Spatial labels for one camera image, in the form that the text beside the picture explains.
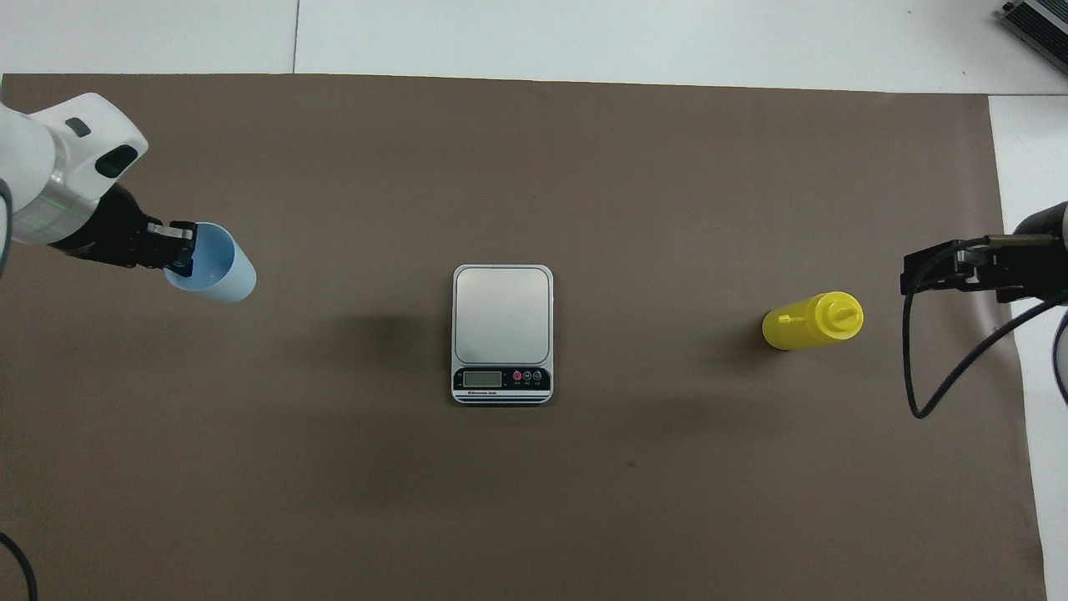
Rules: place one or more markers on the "silver digital kitchen scale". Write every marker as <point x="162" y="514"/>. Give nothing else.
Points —
<point x="501" y="313"/>

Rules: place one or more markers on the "brown paper mat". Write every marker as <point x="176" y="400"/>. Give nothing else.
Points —
<point x="534" y="484"/>

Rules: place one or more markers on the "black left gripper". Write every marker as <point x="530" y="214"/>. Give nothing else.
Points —
<point x="117" y="234"/>

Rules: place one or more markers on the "light blue plastic cup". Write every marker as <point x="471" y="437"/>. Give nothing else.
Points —
<point x="221" y="271"/>

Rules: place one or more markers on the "grey ribbed metal device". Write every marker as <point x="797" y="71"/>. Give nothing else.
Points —
<point x="1043" y="21"/>

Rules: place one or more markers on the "yellow squeeze bottle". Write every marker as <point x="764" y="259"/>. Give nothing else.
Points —
<point x="805" y="325"/>

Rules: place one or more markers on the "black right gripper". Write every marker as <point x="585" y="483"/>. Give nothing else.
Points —
<point x="1039" y="267"/>

